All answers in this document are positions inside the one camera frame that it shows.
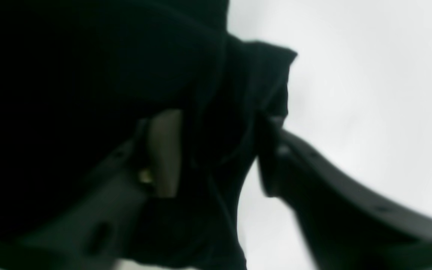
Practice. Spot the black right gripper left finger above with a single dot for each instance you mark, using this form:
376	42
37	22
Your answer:
95	232

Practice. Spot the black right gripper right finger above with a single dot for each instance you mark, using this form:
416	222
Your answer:
346	225

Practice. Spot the black T-shirt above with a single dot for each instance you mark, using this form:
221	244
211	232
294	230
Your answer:
77	77

